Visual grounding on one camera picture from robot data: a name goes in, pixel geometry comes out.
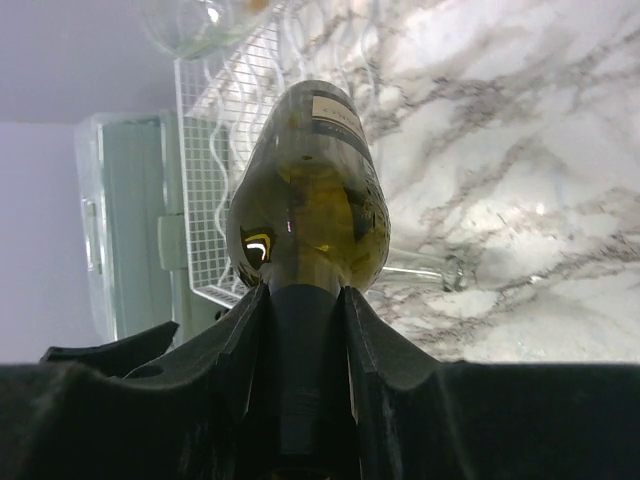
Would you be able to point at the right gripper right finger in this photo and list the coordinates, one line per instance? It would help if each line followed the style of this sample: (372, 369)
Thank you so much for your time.
(394, 402)

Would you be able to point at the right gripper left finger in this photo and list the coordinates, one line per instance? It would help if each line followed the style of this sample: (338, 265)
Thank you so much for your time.
(201, 394)

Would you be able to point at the translucent green storage box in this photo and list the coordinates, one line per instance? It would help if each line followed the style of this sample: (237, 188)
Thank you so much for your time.
(129, 175)

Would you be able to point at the clear bottle on rack top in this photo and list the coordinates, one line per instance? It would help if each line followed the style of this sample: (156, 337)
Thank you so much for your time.
(193, 29)

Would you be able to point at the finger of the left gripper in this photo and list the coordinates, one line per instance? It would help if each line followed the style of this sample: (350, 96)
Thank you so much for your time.
(133, 350)

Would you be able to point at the green bottle white label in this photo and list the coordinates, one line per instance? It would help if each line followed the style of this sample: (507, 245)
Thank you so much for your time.
(307, 220)

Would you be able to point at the clear bottle black label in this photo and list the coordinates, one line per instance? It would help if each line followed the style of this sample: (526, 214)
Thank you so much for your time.
(442, 272)

